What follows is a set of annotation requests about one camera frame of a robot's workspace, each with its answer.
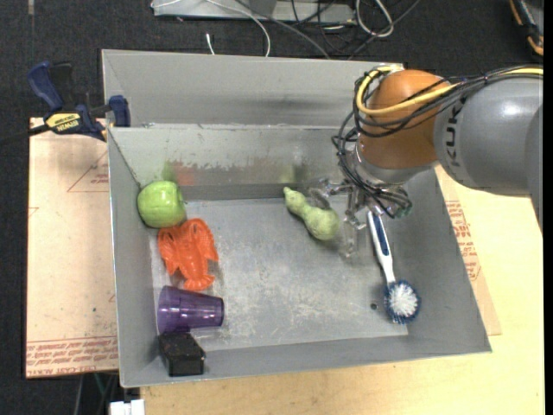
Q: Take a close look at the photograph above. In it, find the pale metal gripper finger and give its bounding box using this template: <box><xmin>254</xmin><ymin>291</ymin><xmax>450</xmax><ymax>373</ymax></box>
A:
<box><xmin>343</xmin><ymin>212</ymin><xmax>368</xmax><ymax>259</ymax></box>
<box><xmin>308</xmin><ymin>177</ymin><xmax>346</xmax><ymax>209</ymax></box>

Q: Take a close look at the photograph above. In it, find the blue and white dish brush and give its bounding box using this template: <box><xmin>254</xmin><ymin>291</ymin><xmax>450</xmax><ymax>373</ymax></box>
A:
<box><xmin>365</xmin><ymin>208</ymin><xmax>423</xmax><ymax>324</ymax></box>

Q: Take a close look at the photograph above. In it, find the pale green toy gourd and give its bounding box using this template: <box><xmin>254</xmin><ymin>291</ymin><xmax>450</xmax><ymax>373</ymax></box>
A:
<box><xmin>283</xmin><ymin>186</ymin><xmax>341</xmax><ymax>241</ymax></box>

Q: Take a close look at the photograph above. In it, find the grey metal bin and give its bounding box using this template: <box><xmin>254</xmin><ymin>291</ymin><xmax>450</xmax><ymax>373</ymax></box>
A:
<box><xmin>101</xmin><ymin>48</ymin><xmax>493</xmax><ymax>389</ymax></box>

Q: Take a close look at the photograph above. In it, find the orange toy lobster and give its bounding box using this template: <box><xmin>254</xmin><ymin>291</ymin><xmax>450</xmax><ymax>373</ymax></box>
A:
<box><xmin>156</xmin><ymin>217</ymin><xmax>219</xmax><ymax>292</ymax></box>

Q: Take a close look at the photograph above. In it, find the green toy apple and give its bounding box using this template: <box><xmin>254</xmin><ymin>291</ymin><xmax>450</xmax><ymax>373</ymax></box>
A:
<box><xmin>137</xmin><ymin>180</ymin><xmax>188</xmax><ymax>229</ymax></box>

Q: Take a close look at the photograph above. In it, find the purple plastic cup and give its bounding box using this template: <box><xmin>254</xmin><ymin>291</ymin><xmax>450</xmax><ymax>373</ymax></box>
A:
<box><xmin>156</xmin><ymin>285</ymin><xmax>226</xmax><ymax>335</ymax></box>

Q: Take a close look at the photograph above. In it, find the black rectangular block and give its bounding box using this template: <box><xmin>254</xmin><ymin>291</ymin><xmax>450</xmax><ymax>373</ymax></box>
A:
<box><xmin>157</xmin><ymin>332</ymin><xmax>207</xmax><ymax>378</ymax></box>

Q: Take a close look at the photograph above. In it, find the brown cardboard board red print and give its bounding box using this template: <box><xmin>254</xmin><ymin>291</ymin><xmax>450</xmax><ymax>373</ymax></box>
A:
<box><xmin>23</xmin><ymin>117</ymin><xmax>503</xmax><ymax>380</ymax></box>

